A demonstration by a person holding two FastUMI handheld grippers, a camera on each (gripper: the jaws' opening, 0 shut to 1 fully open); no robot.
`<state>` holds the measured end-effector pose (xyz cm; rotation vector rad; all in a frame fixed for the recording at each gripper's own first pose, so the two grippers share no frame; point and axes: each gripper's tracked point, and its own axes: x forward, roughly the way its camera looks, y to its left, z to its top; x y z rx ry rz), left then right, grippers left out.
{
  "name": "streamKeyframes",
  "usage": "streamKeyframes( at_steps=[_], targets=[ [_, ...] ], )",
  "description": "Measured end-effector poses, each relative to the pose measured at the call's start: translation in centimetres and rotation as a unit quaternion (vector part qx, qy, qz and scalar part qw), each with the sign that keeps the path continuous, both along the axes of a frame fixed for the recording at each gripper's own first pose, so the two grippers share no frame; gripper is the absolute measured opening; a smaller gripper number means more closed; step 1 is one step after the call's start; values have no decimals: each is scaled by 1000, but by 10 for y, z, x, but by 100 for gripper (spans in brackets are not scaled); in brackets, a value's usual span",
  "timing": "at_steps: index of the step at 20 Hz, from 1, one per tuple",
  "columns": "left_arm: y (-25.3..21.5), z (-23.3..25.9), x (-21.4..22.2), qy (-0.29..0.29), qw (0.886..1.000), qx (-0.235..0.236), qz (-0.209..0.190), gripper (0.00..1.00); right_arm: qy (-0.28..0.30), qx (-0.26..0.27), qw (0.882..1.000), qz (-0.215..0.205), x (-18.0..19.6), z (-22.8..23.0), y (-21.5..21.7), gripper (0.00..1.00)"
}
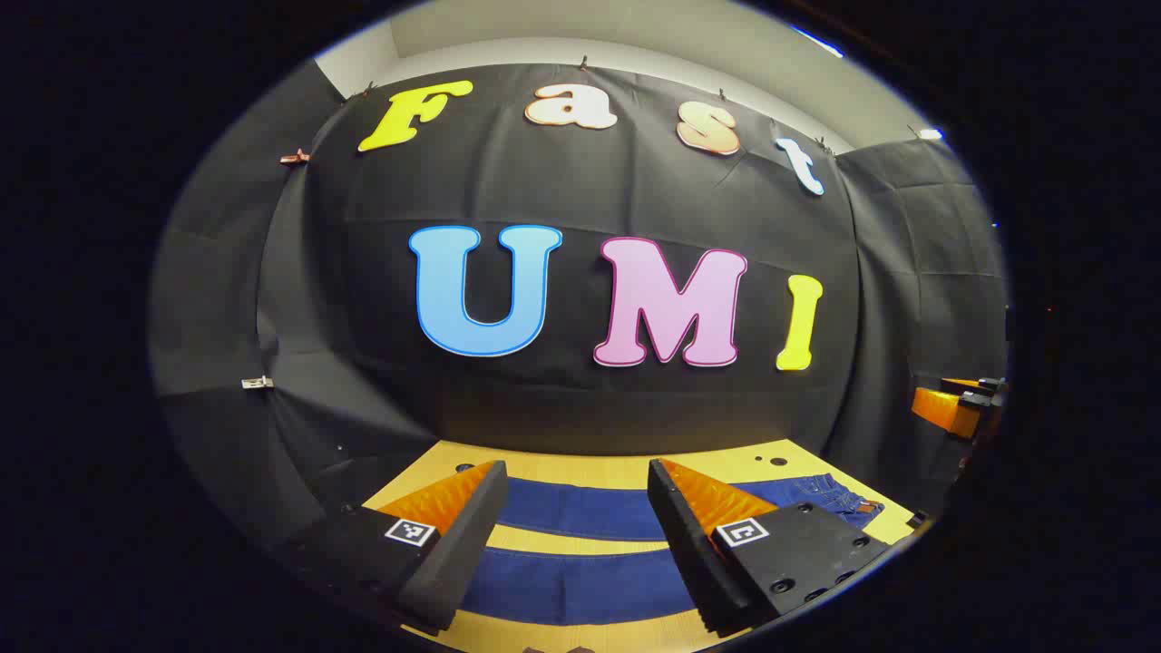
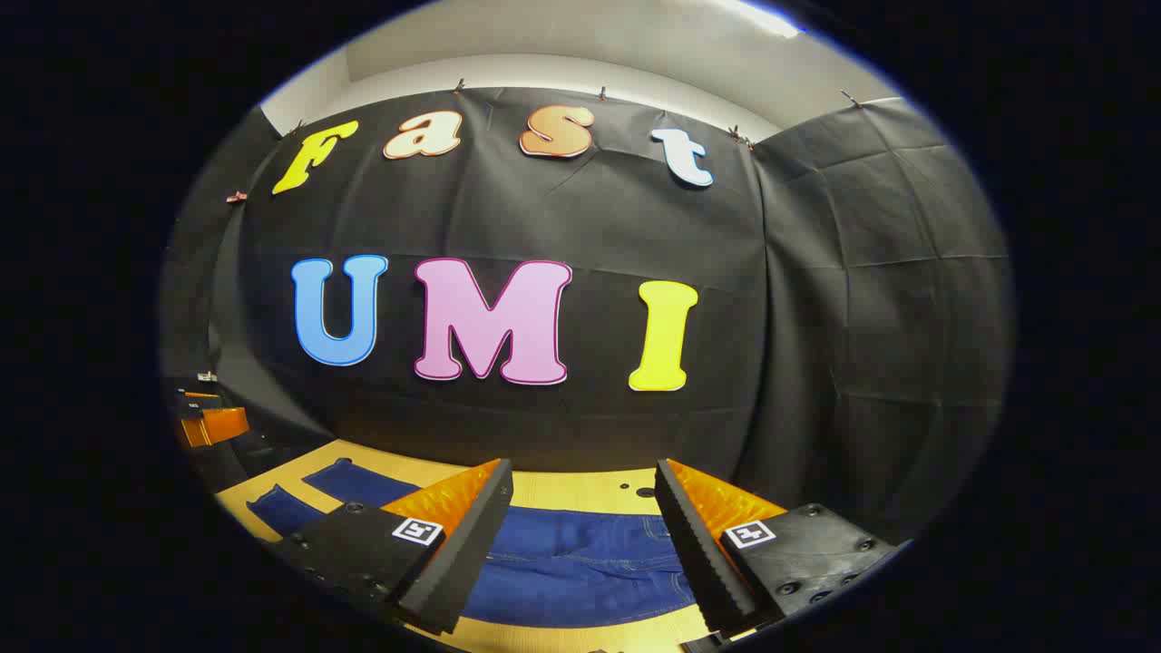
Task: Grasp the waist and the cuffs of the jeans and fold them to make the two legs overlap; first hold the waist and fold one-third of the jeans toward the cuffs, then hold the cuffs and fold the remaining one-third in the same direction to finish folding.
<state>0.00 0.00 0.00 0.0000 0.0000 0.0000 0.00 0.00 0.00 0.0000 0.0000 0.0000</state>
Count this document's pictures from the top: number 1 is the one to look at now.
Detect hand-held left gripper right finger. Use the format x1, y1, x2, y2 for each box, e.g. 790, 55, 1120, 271
647, 458, 894, 638

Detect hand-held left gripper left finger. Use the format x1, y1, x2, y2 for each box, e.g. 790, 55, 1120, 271
277, 460, 510, 634

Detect blue denim jeans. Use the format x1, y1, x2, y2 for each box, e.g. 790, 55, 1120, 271
458, 473, 885, 627

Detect black backdrop cloth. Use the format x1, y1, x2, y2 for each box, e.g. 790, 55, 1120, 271
150, 59, 1010, 545

